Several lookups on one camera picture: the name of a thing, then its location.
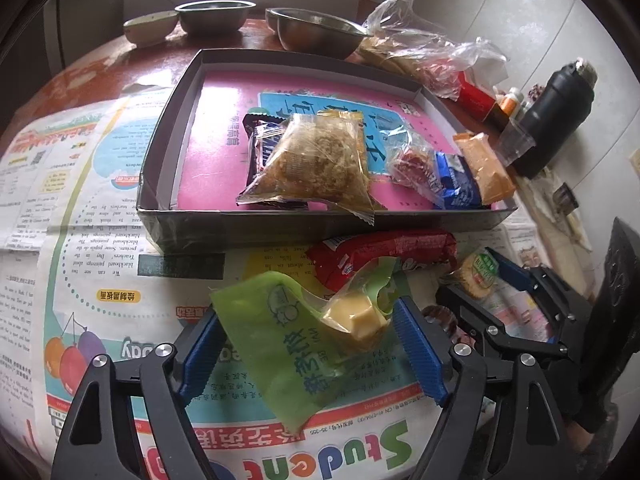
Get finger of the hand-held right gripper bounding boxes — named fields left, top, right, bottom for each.
left=435, top=284, right=540, bottom=357
left=484, top=247, right=592, bottom=332

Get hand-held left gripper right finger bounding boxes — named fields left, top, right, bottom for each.
left=392, top=296, right=563, bottom=480

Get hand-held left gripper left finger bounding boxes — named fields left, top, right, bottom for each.
left=50, top=305, right=223, bottom=480

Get round biscuit green label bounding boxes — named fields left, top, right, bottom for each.
left=442, top=250, right=501, bottom=301

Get green packet yellow cake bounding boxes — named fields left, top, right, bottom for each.
left=209, top=256, right=411, bottom=433

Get blue snack packet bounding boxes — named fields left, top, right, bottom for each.
left=432, top=152, right=486, bottom=210

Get orange wafer packet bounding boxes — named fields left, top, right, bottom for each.
left=452, top=131, right=517, bottom=206

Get clear packet red sweets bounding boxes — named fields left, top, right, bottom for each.
left=387, top=142, right=446, bottom=208

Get grey cardboard box pink bottom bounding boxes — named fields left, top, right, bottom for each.
left=136, top=49, right=518, bottom=253

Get clear packet meat floss cake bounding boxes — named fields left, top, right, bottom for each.
left=236, top=112, right=376, bottom=226

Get brown chocolate bar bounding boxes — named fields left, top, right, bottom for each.
left=240, top=112, right=311, bottom=209

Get person's right hand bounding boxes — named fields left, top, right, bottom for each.
left=567, top=427, right=601, bottom=463

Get newspaper with cartoon picture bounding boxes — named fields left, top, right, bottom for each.
left=500, top=215, right=556, bottom=286

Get brown cake packet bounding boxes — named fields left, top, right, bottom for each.
left=422, top=305, right=458, bottom=341

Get small steel cup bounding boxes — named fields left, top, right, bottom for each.
left=552, top=182, right=581, bottom=211

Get newspaper with large coloured heading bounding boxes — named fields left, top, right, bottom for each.
left=0, top=220, right=556, bottom=480

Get red snack packet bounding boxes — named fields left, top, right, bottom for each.
left=306, top=227, right=458, bottom=293

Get clear plastic cup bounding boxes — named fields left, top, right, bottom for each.
left=492, top=120, right=533, bottom=166

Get black thermos bottle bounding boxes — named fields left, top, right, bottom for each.
left=505, top=60, right=598, bottom=178

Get small white bottle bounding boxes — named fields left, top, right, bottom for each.
left=499, top=87, right=523, bottom=117

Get newspaper with green header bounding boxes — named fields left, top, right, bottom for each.
left=0, top=82, right=173, bottom=253

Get brown baked food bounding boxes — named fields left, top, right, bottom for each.
left=360, top=35, right=441, bottom=78

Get clear plastic bag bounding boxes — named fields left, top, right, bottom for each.
left=357, top=0, right=508, bottom=101

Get large steel bowl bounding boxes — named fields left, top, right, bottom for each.
left=265, top=7, right=373, bottom=61

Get white ceramic bowl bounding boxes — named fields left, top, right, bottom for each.
left=123, top=11, right=180, bottom=46

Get small steel bowl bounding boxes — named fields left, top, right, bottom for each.
left=175, top=1, right=255, bottom=36

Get dark refrigerator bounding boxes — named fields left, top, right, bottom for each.
left=42, top=0, right=131, bottom=71

